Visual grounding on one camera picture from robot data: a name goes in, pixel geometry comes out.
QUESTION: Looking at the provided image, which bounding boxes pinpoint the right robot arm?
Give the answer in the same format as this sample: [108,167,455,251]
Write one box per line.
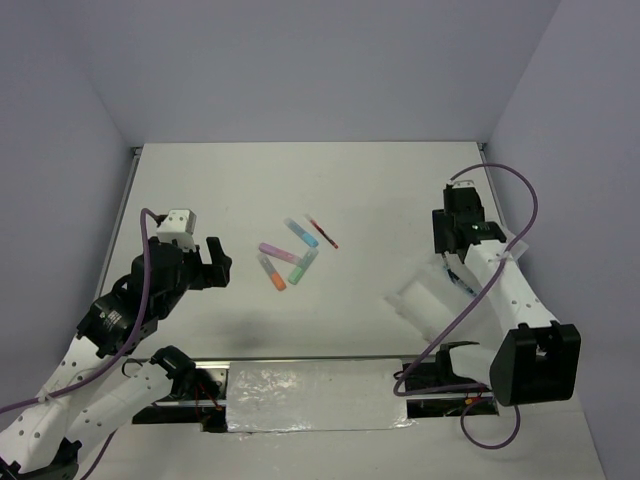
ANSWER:
[432,182,581,406]

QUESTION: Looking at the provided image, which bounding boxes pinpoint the light blue gel pen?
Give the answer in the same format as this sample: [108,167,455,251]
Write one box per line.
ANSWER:
[451,277,477,297]

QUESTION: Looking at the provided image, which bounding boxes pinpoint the orange highlighter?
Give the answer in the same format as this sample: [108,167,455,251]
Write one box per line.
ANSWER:
[257,253,286,291]

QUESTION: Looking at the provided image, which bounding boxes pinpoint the blue highlighter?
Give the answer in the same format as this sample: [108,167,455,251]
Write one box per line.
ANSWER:
[284,218,319,248]

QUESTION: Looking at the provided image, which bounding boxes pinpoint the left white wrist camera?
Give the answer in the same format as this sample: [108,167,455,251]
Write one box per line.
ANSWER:
[156,209,197,252]

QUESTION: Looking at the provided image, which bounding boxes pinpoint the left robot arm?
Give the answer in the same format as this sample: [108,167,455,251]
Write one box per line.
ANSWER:
[1,237,232,479]

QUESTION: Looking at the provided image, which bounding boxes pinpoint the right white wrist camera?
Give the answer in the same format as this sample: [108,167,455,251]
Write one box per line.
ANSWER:
[447,179,475,189]

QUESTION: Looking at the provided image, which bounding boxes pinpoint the purple highlighter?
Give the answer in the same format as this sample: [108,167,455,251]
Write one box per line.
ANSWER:
[258,243,301,265]

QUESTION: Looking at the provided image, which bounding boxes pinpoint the dark blue gel pen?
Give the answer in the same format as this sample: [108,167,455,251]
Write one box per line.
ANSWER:
[441,254,461,286]

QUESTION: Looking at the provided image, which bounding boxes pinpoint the silver foil tape sheet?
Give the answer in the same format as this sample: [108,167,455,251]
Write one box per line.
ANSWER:
[226,359,413,433]

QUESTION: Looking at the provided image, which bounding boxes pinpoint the clear plastic organizer tray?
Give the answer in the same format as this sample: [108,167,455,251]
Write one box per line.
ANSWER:
[382,219,530,344]

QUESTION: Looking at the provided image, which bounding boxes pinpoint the green highlighter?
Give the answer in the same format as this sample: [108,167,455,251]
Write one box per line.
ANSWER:
[288,248,318,285]

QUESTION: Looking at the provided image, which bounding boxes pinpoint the red gel pen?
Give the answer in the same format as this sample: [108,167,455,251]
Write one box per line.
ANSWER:
[304,214,339,250]

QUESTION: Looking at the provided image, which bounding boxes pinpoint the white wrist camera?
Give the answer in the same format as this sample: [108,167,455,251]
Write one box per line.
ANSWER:
[447,179,475,189]
[156,209,197,252]

